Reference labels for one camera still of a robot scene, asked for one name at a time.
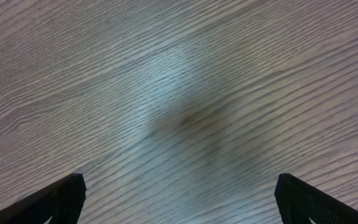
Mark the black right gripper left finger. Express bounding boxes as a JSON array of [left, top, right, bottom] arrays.
[[0, 173, 86, 224]]

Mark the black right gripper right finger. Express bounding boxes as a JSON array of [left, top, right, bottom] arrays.
[[274, 173, 358, 224]]

